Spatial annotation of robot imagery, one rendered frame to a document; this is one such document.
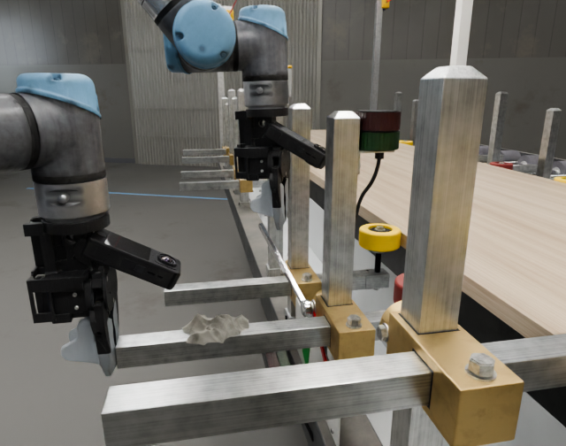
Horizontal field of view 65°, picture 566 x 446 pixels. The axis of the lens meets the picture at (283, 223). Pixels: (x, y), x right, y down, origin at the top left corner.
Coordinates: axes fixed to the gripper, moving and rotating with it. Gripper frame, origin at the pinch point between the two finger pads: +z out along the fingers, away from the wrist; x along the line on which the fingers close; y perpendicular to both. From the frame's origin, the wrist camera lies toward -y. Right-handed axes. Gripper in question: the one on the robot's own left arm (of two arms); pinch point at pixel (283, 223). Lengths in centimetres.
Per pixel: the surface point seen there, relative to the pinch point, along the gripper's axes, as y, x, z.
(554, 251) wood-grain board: -46.1, -5.6, 5.2
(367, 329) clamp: -16.1, 22.6, 7.1
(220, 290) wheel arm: 11.4, 3.8, 12.3
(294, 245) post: -0.7, -5.6, 6.2
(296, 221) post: -1.3, -5.9, 1.4
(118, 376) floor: 91, -68, 91
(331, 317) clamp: -11.2, 20.4, 6.9
